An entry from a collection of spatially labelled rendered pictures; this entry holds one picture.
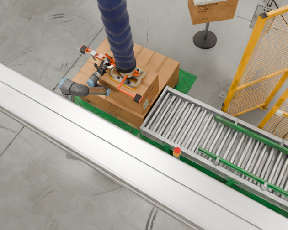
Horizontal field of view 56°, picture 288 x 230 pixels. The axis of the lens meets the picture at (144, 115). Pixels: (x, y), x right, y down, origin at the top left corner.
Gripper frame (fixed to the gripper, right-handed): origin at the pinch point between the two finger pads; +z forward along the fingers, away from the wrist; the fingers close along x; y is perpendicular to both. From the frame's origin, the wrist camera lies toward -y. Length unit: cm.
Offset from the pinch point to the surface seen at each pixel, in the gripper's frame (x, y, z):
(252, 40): 65, 137, 39
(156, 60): -66, 23, 68
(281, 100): 2, 185, 40
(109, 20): 84, 31, -11
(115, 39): 62, 32, -10
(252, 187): -61, 203, -34
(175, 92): -61, 73, 31
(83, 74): -66, -56, -2
